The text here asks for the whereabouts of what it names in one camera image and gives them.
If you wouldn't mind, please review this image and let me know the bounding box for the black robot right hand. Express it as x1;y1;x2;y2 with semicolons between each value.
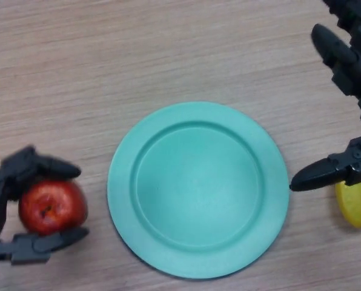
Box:
289;0;361;192

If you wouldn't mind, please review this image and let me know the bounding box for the red apple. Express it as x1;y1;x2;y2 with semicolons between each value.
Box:
18;179;88;236

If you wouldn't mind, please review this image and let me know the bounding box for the green round plate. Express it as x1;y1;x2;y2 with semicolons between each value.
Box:
107;101;290;279

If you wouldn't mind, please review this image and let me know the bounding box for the yellow starfruit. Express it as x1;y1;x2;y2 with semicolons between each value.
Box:
334;178;361;229

